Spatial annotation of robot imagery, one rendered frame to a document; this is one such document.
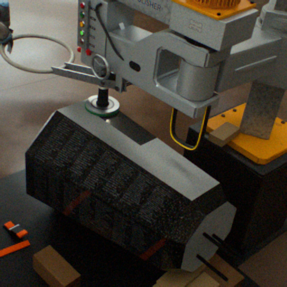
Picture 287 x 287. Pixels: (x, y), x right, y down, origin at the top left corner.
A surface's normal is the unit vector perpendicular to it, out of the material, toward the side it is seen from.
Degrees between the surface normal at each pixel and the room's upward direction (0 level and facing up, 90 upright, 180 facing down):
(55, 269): 0
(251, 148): 0
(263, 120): 90
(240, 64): 90
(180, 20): 90
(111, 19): 90
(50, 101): 0
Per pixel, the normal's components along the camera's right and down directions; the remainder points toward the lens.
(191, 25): -0.69, 0.36
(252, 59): 0.63, 0.50
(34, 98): 0.11, -0.81
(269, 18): -0.30, 0.53
